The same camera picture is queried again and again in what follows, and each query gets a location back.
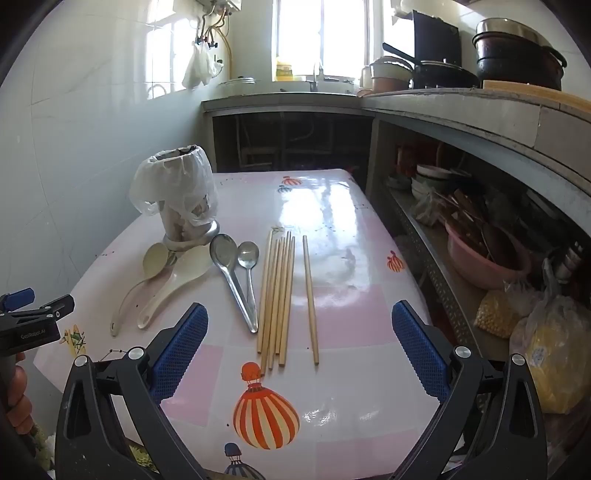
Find drain pipes under sink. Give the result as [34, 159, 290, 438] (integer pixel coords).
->
[217, 114, 370, 172]

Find wooden chopstick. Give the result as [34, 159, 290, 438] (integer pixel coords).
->
[302, 235, 320, 366]

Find clear crumpled plastic bag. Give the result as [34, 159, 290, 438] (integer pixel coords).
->
[412, 190, 446, 228]

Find cream plastic spoon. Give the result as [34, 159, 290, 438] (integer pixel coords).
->
[110, 243, 170, 337]

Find person's left hand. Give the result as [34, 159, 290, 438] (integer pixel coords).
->
[6, 352, 34, 435]

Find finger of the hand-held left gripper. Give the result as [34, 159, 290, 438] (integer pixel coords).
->
[0, 288, 36, 315]
[25, 294, 75, 325]

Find cream plastic rice paddle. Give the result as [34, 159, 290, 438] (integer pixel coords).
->
[137, 251, 213, 330]

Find black wok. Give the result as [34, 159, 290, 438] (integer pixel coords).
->
[382, 42, 480, 89]

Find wooden cutting board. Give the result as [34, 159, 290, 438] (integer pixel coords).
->
[482, 80, 591, 116]

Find kitchen window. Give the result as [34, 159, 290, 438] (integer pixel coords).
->
[276, 0, 372, 80]

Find white plastic bag liner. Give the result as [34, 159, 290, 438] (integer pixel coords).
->
[130, 144, 219, 228]

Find bag of yellow corn kernels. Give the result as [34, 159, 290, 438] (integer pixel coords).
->
[475, 290, 527, 339]

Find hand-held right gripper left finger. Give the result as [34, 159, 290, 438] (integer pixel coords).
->
[54, 302, 209, 480]

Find black cabinet appliance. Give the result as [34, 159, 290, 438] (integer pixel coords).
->
[412, 9, 462, 68]

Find stack of white bowls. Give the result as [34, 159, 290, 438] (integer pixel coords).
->
[410, 163, 455, 200]

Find concrete kitchen counter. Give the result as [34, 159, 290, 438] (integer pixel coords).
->
[202, 85, 591, 232]

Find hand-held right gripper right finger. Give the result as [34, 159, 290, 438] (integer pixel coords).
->
[388, 300, 548, 480]

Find brown clay pot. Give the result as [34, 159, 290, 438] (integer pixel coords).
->
[369, 56, 415, 94]

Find bundle of wooden chopsticks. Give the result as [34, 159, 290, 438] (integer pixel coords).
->
[257, 231, 296, 370]

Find water heater hoses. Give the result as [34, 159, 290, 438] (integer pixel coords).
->
[194, 9, 234, 75]

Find steel lidded black pot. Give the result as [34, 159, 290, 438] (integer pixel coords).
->
[472, 17, 568, 91]

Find large metal spoon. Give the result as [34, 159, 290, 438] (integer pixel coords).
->
[209, 233, 259, 334]

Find yellow plastic bag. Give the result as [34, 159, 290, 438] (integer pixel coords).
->
[509, 295, 591, 415]

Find small metal spoon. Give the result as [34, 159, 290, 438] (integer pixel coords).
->
[237, 241, 260, 319]

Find pink plastic basin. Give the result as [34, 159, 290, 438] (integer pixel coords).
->
[444, 220, 532, 291]

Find hanging white plastic bag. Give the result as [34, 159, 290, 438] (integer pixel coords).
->
[182, 41, 223, 89]

